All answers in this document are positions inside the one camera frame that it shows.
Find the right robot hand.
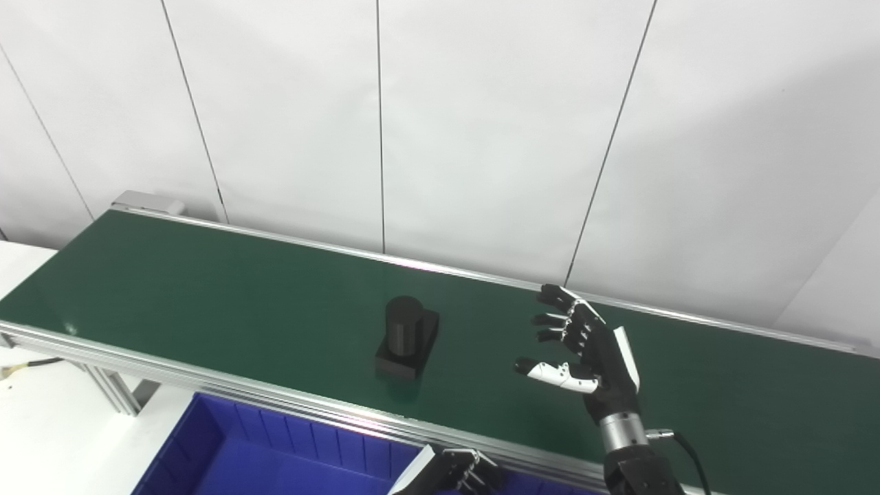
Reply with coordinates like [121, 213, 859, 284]
[514, 283, 644, 424]

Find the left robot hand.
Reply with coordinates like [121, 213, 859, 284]
[388, 443, 503, 495]

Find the black cylinder-on-block part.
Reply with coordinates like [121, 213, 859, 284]
[375, 296, 441, 381]

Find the green conveyor belt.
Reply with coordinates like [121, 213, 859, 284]
[0, 191, 880, 495]

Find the aluminium conveyor leg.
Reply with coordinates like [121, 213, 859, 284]
[69, 361, 162, 417]

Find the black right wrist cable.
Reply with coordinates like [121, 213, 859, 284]
[646, 428, 712, 495]

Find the black cable with yellow plug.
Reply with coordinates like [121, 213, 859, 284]
[0, 356, 66, 380]

